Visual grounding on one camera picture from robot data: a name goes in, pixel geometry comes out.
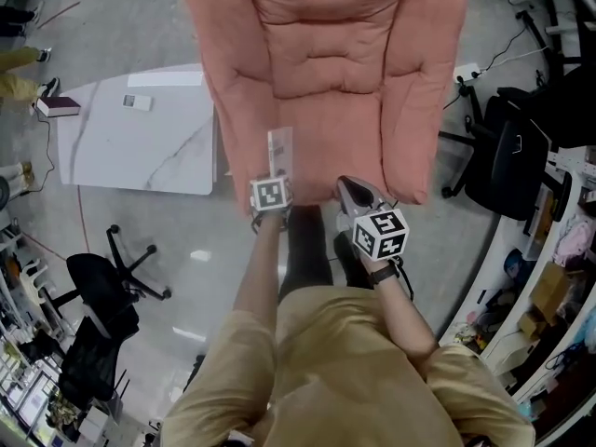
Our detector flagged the white marble side table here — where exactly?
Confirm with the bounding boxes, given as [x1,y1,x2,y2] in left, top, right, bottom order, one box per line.
[56,62,218,197]

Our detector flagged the thick maroon book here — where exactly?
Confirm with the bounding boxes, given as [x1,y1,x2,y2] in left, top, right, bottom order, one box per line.
[35,95,82,120]

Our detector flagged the orange floor cable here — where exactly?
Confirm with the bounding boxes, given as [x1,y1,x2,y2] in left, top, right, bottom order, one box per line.
[75,185,93,256]

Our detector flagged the dark wristwatch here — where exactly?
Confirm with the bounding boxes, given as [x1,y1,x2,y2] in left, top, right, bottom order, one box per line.
[367,264,402,289]

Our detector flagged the cluttered white desk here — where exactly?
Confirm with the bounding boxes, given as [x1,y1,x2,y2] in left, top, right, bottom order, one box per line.
[436,145,596,441]

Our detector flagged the white power strip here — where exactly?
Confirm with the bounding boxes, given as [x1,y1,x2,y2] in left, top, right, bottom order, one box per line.
[453,61,484,84]

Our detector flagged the black power cable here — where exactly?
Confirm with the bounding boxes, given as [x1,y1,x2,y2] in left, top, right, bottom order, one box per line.
[440,10,551,112]

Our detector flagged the person's right forearm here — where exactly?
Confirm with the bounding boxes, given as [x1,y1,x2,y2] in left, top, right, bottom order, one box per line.
[360,251,441,359]

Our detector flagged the person's left forearm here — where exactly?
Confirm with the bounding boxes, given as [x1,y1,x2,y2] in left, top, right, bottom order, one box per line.
[232,206,292,317]

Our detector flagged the brown cardboard box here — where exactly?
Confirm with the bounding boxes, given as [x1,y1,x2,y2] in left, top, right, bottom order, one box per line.
[529,260,573,312]

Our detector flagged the black office chair with armrests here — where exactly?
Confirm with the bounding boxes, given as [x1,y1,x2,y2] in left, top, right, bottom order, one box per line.
[439,85,575,224]

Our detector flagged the black mesh office chair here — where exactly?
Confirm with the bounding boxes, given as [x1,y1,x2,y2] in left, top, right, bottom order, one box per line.
[46,223,174,405]

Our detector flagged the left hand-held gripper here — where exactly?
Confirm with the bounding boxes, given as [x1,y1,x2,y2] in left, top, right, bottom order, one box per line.
[248,170,295,214]

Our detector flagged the person's tan shirt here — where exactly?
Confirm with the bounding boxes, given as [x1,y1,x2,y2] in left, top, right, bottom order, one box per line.
[159,285,537,447]

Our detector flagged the small white remote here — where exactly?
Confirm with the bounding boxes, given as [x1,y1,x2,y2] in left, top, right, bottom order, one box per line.
[122,93,155,113]

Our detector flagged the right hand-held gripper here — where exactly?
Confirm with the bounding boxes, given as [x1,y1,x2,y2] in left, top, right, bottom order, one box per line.
[335,175,412,263]

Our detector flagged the pink padded armchair seat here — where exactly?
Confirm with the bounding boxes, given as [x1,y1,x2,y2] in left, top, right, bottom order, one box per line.
[180,0,469,217]

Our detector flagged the person's left leg black trousers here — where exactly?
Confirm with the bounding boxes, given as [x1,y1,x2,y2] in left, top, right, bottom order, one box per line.
[278,204,334,303]

